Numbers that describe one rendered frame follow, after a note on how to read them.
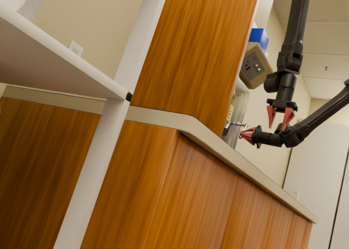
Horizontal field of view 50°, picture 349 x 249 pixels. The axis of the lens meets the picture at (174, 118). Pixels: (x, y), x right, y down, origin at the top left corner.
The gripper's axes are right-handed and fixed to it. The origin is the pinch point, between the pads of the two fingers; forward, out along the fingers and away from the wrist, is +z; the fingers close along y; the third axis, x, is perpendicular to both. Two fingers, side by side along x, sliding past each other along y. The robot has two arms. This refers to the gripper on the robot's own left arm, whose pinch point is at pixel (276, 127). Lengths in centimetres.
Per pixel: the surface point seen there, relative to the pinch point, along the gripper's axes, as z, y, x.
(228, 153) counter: 18.0, 2.4, 29.7
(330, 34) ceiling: -153, 33, -201
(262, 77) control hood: -35, 25, -40
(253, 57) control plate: -36.2, 24.4, -21.0
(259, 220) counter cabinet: 32.3, 5.0, -25.6
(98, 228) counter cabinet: 46, 17, 56
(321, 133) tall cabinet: -91, 44, -325
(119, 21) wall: -32, 76, 14
